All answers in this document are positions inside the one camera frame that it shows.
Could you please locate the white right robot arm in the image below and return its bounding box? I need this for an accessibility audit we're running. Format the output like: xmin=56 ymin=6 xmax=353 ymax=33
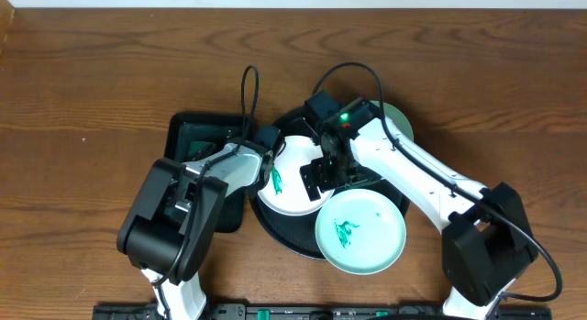
xmin=299 ymin=113 xmax=538 ymax=319

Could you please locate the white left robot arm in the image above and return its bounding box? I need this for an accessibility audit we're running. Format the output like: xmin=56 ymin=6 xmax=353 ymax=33
xmin=116 ymin=138 xmax=284 ymax=319

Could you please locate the black rectangular tray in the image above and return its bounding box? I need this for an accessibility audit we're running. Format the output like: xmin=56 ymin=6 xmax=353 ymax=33
xmin=164 ymin=112 xmax=245 ymax=233

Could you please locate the white plate with green stain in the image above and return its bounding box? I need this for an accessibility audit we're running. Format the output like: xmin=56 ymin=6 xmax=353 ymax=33
xmin=258 ymin=136 xmax=334 ymax=216

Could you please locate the mint plate with green stain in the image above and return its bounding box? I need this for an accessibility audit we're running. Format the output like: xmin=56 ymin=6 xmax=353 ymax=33
xmin=315 ymin=189 xmax=407 ymax=275

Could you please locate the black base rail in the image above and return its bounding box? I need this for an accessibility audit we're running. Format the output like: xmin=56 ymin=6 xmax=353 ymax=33
xmin=92 ymin=303 xmax=552 ymax=320

